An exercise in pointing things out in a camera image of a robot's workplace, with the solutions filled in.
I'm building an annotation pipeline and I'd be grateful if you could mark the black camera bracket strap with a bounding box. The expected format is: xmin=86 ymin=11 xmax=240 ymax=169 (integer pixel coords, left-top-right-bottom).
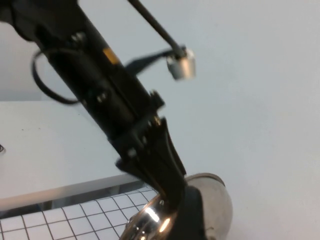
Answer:
xmin=124 ymin=49 xmax=176 ymax=76

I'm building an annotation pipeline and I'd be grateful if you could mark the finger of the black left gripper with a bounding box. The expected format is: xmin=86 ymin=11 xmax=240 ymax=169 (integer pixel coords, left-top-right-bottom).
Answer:
xmin=149 ymin=116 xmax=188 ymax=181
xmin=114 ymin=124 xmax=186 ymax=204

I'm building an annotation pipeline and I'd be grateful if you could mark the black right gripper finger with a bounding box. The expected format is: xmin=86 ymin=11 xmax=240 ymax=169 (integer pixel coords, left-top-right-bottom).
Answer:
xmin=171 ymin=185 xmax=209 ymax=240

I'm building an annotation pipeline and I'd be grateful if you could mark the stainless steel lid black knob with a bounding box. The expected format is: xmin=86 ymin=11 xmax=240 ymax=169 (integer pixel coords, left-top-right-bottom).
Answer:
xmin=121 ymin=173 xmax=235 ymax=240

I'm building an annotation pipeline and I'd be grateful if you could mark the black looped cable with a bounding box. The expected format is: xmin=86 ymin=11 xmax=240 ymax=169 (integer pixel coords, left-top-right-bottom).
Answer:
xmin=31 ymin=48 xmax=82 ymax=105

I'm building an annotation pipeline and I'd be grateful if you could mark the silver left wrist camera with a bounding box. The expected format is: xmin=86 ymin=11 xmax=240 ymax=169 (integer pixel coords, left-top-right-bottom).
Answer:
xmin=165 ymin=45 xmax=196 ymax=81

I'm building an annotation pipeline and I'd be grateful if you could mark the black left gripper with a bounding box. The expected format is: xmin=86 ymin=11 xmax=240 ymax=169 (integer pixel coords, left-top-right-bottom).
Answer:
xmin=42 ymin=31 xmax=166 ymax=144

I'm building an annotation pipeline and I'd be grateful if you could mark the white black-grid tablecloth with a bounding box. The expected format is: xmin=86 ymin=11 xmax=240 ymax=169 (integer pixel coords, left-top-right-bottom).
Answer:
xmin=0 ymin=188 xmax=161 ymax=240

